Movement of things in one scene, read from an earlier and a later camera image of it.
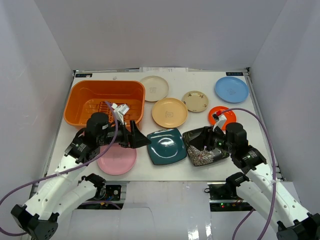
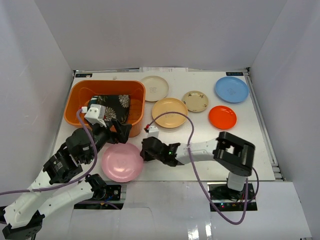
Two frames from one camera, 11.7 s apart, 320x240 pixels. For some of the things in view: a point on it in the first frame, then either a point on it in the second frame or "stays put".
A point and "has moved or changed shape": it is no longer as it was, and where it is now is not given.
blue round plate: [232, 89] stays put
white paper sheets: [163, 69] stays put
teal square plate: [167, 146] has moved or changed shape
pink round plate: [118, 160] has moved or changed shape
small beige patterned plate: [196, 101] stays put
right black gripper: [208, 134] → [145, 156]
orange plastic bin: [85, 97] stays put
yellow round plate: [170, 113] stays put
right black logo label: [234, 73] stays put
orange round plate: [230, 115] stays put
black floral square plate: [198, 155] has moved or changed shape
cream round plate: [156, 88] stays put
